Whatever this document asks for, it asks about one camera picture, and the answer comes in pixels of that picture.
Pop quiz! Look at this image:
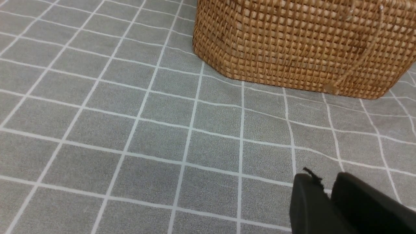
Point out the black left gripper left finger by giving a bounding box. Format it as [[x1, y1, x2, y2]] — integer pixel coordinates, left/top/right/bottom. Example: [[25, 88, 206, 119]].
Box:
[[289, 167, 356, 234]]

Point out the woven rattan basket green lining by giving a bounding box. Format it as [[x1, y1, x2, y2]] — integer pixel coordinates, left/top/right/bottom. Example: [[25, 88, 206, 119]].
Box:
[[193, 0, 416, 99]]

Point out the grey checked tablecloth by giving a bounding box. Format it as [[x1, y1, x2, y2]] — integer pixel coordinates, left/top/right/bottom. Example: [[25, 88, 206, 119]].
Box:
[[0, 0, 416, 234]]

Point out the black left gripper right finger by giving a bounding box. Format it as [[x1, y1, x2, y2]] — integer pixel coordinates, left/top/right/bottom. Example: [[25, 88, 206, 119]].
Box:
[[331, 172, 416, 234]]

